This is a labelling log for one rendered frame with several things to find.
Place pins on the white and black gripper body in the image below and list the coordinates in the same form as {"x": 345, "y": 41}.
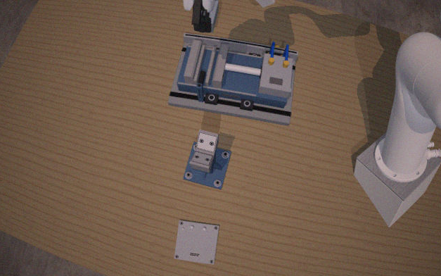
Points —
{"x": 207, "y": 4}

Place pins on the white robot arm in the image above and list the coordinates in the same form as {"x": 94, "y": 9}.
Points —
{"x": 416, "y": 111}

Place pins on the grey flat bar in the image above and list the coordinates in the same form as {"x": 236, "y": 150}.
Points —
{"x": 209, "y": 71}

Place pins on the grey long narrow bar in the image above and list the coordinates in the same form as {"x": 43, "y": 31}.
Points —
{"x": 198, "y": 67}

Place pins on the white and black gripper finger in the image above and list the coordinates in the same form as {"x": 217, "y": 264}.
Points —
{"x": 201, "y": 23}

